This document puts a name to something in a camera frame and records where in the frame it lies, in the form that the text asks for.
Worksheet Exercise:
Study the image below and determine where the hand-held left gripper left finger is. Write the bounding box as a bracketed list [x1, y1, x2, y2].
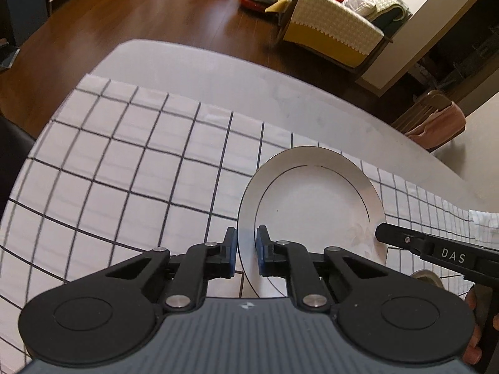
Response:
[103, 227, 238, 313]

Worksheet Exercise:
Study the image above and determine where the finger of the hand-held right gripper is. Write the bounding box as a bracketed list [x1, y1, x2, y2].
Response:
[375, 223, 433, 260]

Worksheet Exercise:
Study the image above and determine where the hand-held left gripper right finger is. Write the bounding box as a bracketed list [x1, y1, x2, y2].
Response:
[255, 225, 394, 313]

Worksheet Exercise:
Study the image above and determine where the white plate with dark rim line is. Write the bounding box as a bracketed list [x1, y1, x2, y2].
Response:
[237, 146, 388, 300]

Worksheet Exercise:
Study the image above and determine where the person's right hand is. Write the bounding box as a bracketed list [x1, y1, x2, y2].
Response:
[464, 285, 488, 365]

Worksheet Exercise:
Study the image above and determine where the pink cloth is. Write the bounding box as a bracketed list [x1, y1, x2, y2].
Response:
[405, 101, 467, 151]

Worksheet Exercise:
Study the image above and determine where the white black checkered tablecloth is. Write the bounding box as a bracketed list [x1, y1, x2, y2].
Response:
[0, 74, 499, 363]

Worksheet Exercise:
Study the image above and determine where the yellow armchair with lace cover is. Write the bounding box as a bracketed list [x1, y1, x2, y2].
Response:
[274, 0, 394, 74]

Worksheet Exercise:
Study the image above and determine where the black chair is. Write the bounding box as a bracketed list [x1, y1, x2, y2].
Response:
[0, 118, 36, 219]

